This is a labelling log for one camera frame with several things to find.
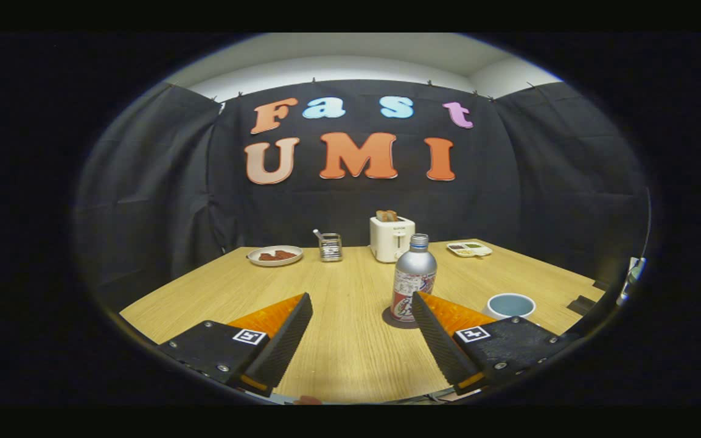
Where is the wooden table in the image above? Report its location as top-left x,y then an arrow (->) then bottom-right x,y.
119,238 -> 607,403

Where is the white cup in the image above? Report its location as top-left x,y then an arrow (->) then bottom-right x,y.
483,293 -> 537,321

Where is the metal utensil holder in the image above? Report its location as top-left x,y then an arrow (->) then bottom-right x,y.
313,229 -> 343,263

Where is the white plate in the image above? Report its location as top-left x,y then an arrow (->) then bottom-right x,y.
247,245 -> 304,267

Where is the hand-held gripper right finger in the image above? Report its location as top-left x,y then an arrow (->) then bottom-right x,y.
410,291 -> 576,397

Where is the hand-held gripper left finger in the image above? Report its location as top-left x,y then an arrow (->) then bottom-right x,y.
155,292 -> 314,399

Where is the silver juice bottle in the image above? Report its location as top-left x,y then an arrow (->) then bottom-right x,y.
390,234 -> 438,323

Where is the black backdrop cloth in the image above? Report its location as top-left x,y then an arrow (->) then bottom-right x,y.
74,79 -> 652,305

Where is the white toaster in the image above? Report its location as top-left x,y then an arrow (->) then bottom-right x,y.
369,216 -> 416,263

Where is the small divided white tray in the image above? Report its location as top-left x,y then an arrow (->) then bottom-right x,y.
446,242 -> 493,258

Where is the dark brown round coaster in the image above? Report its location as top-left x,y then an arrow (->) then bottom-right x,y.
382,306 -> 419,330

